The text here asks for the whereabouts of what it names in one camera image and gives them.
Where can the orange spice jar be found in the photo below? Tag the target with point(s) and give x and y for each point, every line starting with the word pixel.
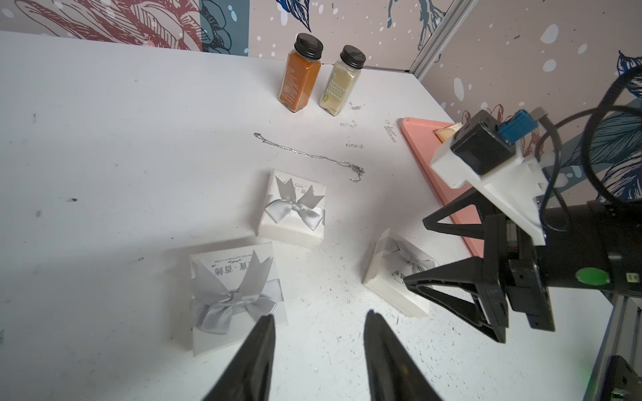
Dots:
pixel 301 72

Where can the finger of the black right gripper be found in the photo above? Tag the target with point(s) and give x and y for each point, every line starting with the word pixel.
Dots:
pixel 463 216
pixel 471 290

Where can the white lift-off lid jewelry box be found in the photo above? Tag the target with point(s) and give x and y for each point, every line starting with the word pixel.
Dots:
pixel 393 259

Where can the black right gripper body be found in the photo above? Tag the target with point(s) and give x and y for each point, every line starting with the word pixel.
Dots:
pixel 519 274

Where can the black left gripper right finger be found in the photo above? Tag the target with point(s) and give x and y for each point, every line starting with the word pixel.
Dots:
pixel 393 375

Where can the beige spice jar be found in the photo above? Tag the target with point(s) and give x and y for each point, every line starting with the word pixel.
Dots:
pixel 342 79

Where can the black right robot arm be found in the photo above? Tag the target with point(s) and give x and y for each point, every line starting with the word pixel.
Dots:
pixel 596 246

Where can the white gift box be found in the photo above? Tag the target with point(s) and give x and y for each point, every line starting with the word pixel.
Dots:
pixel 231 290
pixel 294 211

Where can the wooden cutting board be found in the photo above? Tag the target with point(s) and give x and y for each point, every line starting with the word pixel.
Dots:
pixel 447 132

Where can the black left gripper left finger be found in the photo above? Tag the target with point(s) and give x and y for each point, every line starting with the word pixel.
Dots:
pixel 249 374

